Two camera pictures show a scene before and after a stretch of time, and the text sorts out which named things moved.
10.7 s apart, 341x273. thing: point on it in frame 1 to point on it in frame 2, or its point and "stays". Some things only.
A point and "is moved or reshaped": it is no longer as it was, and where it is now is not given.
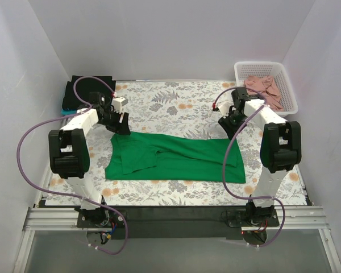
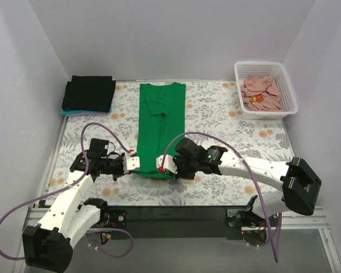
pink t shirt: x=265 y=88 stays
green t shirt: x=153 y=157 is moved or reshaped
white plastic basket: x=280 y=78 stays
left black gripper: x=113 y=119 to x=123 y=165
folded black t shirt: x=84 y=86 stays
